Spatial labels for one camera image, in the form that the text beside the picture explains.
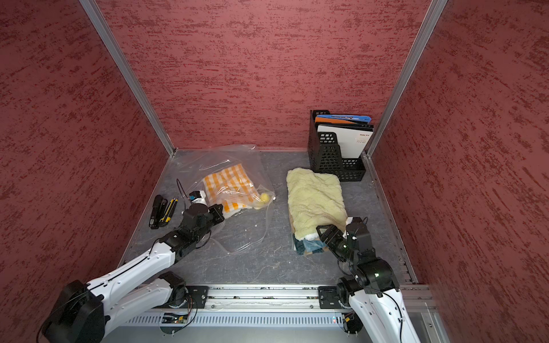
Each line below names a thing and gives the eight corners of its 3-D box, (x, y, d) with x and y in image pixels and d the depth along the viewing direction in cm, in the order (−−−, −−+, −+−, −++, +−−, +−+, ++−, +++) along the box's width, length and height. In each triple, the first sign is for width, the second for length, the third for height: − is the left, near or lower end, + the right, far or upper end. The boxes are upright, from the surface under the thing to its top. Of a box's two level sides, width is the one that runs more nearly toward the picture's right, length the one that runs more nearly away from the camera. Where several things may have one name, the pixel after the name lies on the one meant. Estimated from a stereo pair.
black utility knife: (152, 229, 93) (146, 224, 89) (155, 202, 102) (150, 196, 98) (166, 226, 94) (160, 221, 90) (167, 199, 103) (163, 193, 99)
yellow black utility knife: (162, 222, 95) (160, 219, 94) (174, 199, 103) (172, 197, 101) (168, 222, 95) (166, 220, 93) (180, 200, 103) (178, 197, 101)
